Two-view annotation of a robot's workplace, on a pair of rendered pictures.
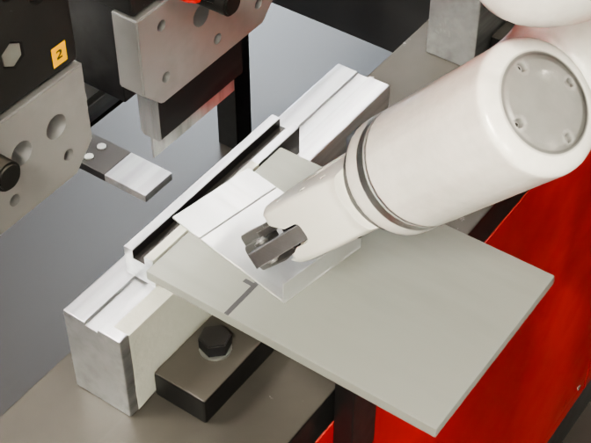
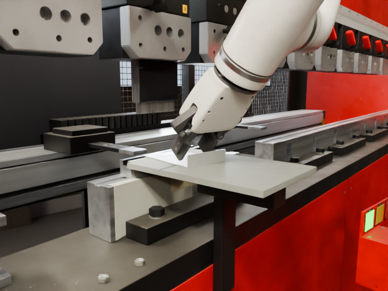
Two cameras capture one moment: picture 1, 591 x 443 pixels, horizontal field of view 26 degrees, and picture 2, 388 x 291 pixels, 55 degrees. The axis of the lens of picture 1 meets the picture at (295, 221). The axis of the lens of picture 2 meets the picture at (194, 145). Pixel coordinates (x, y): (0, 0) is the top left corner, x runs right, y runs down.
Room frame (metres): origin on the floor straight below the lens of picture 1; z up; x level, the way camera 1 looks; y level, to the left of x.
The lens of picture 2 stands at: (0.08, -0.04, 1.14)
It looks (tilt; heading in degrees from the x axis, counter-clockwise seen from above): 10 degrees down; 4
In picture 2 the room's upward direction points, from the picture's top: straight up
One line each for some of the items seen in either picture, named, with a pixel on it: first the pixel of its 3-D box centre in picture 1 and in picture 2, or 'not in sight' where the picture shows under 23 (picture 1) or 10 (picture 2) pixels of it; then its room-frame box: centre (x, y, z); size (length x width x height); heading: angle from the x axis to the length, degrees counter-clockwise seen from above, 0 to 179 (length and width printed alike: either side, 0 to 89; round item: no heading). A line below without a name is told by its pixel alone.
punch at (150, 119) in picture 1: (191, 75); (155, 86); (0.77, 0.08, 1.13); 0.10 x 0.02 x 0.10; 145
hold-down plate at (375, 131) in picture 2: not in sight; (374, 134); (1.88, -0.78, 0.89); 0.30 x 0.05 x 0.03; 145
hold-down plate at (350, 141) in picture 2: not in sight; (348, 145); (1.55, -0.55, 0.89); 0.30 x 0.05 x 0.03; 145
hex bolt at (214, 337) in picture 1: (215, 342); (156, 212); (0.69, 0.07, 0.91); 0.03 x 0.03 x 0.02
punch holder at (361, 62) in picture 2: not in sight; (353, 53); (1.73, -0.60, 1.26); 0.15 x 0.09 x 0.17; 145
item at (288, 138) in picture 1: (216, 196); (164, 159); (0.78, 0.07, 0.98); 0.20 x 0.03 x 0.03; 145
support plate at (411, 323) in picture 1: (349, 277); (219, 167); (0.68, -0.04, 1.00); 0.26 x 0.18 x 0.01; 55
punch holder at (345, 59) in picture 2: not in sight; (337, 50); (1.56, -0.49, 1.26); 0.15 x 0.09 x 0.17; 145
